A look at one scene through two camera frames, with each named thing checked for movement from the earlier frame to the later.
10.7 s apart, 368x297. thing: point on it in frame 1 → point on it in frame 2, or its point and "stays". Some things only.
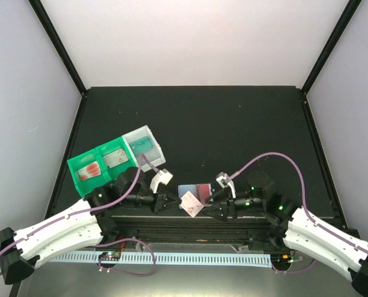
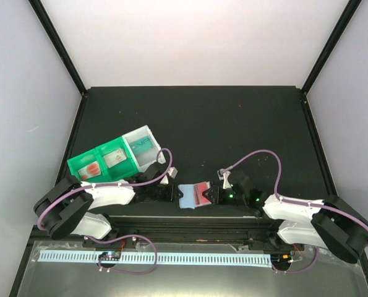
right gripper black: x=228 y=208 → x=216 y=198
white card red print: x=190 y=204 → x=115 y=158
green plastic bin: x=100 y=166 stays
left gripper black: x=161 y=201 → x=169 y=197
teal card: x=141 y=145 stays
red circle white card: x=203 y=192 stays
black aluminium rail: x=190 y=229 stays
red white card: x=89 y=171 stays
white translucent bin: x=140 y=141 stays
